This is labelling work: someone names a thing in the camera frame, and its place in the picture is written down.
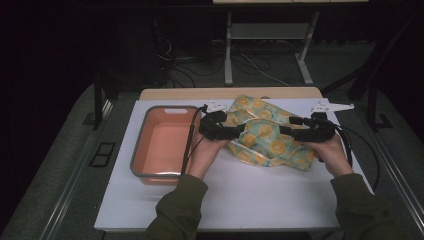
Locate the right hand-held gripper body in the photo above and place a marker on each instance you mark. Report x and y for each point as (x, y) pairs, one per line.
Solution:
(320, 128)

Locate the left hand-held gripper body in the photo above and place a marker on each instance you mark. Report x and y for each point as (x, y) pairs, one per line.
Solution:
(213, 128)

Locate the teal cloth with orange-slice print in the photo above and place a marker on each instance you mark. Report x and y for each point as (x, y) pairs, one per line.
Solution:
(266, 133)

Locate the orange plastic basin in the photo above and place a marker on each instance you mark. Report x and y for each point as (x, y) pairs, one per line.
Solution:
(163, 143)

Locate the person's left hand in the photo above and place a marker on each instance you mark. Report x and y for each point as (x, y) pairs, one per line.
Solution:
(206, 153)

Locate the person's right hand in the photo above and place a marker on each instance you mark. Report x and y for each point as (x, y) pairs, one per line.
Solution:
(330, 155)

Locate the black angled stand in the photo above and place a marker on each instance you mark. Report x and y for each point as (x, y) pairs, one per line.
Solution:
(370, 83)

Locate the grey metal desk frame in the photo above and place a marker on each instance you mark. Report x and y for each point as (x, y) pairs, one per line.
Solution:
(266, 31)

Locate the black floor socket frame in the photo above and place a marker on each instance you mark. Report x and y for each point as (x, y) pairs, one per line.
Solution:
(102, 154)

